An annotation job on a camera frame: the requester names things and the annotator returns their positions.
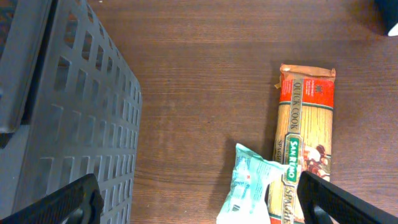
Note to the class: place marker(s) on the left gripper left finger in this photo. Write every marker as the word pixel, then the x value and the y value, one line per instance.
pixel 77 202

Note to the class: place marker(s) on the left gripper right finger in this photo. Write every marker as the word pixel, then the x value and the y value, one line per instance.
pixel 324 202

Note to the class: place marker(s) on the red spaghetti packet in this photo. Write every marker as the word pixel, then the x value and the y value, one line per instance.
pixel 303 135

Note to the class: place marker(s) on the light teal snack pouch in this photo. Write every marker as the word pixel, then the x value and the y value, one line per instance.
pixel 245 202

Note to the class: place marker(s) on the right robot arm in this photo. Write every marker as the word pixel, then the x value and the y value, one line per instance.
pixel 388 12

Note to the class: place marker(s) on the grey plastic basket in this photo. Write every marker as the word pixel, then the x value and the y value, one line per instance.
pixel 70 106

